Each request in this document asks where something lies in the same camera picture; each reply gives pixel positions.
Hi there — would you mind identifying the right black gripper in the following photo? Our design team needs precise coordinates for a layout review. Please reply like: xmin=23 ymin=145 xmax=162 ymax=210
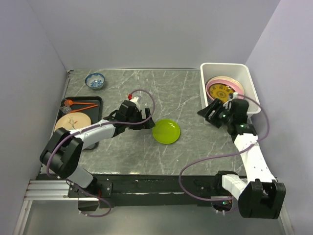
xmin=197 ymin=98 xmax=234 ymax=129

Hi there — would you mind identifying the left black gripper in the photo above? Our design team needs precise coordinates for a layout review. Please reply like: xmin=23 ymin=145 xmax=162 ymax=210
xmin=126 ymin=107 xmax=155 ymax=130

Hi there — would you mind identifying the yellow patterned plate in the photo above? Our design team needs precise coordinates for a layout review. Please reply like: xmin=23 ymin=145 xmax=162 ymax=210
xmin=207 ymin=83 xmax=235 ymax=103

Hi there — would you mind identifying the pink plate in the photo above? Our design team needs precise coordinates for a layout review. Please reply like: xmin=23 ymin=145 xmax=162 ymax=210
xmin=205 ymin=76 xmax=245 ymax=100

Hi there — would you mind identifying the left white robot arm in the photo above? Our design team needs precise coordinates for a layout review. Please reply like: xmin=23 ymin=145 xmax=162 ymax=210
xmin=40 ymin=99 xmax=155 ymax=197

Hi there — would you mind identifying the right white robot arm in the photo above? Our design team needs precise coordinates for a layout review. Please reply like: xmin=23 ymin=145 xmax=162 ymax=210
xmin=197 ymin=98 xmax=286 ymax=219

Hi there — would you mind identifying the white plastic bin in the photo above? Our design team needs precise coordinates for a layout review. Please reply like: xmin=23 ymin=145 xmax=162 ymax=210
xmin=200 ymin=63 xmax=259 ymax=108

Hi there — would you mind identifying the green plate under yellow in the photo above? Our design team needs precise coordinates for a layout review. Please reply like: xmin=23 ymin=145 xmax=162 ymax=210
xmin=152 ymin=119 xmax=180 ymax=144

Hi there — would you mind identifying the black tray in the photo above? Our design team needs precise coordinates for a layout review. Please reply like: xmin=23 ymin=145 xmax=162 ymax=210
xmin=50 ymin=95 xmax=103 ymax=150

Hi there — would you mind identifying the orange chopstick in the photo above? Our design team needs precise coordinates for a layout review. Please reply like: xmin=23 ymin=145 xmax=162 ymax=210
xmin=70 ymin=104 xmax=98 ymax=113

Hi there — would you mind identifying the blue white porcelain bowl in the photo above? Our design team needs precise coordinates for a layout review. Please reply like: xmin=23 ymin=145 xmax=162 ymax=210
xmin=85 ymin=72 xmax=105 ymax=90

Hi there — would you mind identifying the black base beam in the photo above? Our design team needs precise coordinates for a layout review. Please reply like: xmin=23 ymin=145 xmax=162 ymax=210
xmin=67 ymin=172 xmax=245 ymax=208

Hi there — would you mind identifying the cream plate with bird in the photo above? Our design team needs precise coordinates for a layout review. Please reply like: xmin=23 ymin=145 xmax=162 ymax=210
xmin=54 ymin=112 xmax=91 ymax=131

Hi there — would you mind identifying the orange spoon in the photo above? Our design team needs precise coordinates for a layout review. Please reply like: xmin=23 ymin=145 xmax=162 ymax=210
xmin=64 ymin=99 xmax=95 ymax=106

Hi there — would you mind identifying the clear plastic cup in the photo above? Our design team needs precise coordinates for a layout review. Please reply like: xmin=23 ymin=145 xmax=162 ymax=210
xmin=59 ymin=104 xmax=72 ymax=114

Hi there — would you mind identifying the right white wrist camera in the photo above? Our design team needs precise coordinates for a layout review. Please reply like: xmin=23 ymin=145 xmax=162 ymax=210
xmin=227 ymin=92 xmax=240 ymax=102

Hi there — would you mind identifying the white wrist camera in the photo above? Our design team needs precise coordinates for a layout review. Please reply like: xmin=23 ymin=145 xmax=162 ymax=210
xmin=227 ymin=92 xmax=240 ymax=102
xmin=128 ymin=94 xmax=142 ymax=110

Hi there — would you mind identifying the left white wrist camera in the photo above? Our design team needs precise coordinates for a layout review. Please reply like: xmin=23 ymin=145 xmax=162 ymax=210
xmin=128 ymin=94 xmax=142 ymax=110

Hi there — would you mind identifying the aluminium rail frame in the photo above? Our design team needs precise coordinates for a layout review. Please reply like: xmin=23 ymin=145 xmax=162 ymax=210
xmin=12 ymin=177 xmax=81 ymax=235

